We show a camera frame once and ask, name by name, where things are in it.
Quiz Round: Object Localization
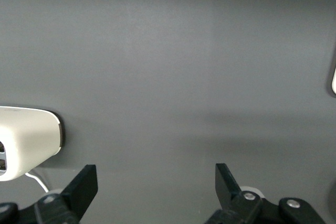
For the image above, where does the cream white toaster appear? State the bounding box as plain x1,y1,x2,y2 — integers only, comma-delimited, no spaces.
0,105,66,182

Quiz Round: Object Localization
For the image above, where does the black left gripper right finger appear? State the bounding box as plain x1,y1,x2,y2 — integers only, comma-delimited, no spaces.
204,163,279,224

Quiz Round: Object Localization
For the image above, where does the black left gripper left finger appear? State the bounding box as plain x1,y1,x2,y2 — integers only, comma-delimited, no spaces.
34,164,99,224

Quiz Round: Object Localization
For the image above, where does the white toaster cable with plug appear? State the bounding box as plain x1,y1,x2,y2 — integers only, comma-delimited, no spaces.
24,171,50,194

